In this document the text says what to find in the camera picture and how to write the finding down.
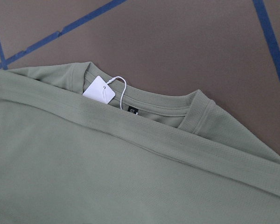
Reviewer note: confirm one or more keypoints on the olive green long-sleeve shirt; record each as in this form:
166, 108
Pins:
69, 159

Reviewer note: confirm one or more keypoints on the white paper hang tag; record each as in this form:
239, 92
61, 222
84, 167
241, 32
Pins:
100, 90

